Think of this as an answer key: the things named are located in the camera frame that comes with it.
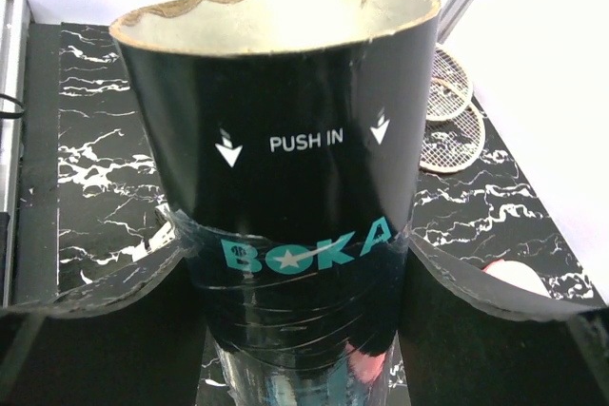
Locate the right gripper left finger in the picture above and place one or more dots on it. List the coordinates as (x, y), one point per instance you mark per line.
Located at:
(133, 337)

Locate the black shuttlecock tube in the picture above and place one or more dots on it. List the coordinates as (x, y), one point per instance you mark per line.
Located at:
(287, 135)

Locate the pink badminton racket right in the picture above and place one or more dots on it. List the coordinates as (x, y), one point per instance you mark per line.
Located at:
(454, 133)

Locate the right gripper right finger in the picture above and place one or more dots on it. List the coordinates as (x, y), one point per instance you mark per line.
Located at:
(468, 338)

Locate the aluminium post right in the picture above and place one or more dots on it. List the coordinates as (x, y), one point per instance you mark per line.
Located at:
(15, 21)

